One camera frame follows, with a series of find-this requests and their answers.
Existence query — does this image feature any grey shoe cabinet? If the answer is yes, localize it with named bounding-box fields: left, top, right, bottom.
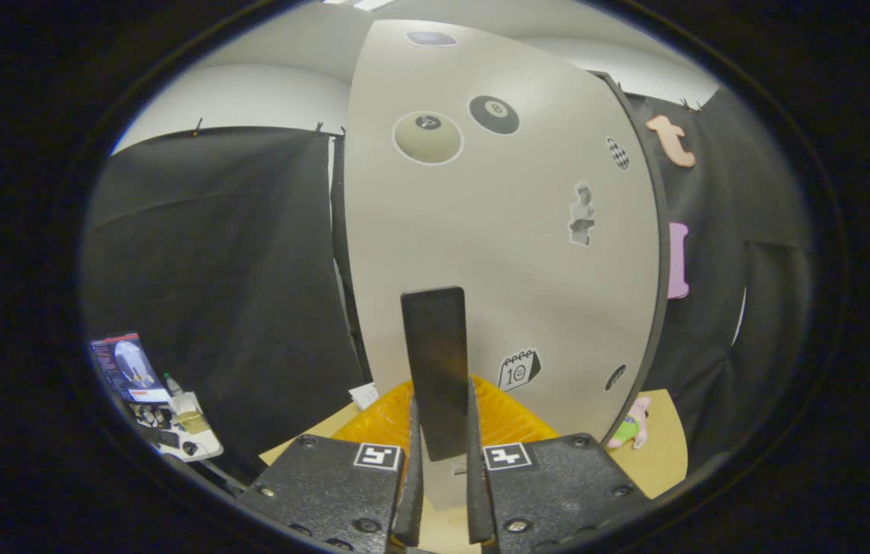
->
left=331, top=69, right=672, bottom=447

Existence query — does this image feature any black backdrop cloth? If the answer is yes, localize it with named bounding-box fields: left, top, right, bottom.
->
left=81, top=85, right=816, bottom=482

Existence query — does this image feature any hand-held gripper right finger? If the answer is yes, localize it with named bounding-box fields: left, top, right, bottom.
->
left=465, top=375, right=656, bottom=554

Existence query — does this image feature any colourful poster board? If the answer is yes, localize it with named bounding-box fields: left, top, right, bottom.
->
left=90, top=332, right=172, bottom=404

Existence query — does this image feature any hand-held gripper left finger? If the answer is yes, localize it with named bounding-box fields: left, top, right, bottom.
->
left=237, top=381, right=426, bottom=554

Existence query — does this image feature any white shoe cabinet door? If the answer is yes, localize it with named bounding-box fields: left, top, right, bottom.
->
left=344, top=19, right=662, bottom=512

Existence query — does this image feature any white side table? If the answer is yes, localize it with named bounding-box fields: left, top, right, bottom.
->
left=127, top=392, right=224, bottom=462

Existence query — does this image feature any black door handle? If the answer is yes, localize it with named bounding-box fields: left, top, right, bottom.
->
left=401, top=286, right=471, bottom=462

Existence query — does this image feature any white book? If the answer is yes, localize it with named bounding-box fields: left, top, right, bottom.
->
left=348, top=382, right=382, bottom=411

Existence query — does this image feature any green pink plush toy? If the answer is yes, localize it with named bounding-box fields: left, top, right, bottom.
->
left=608, top=396, right=652, bottom=450

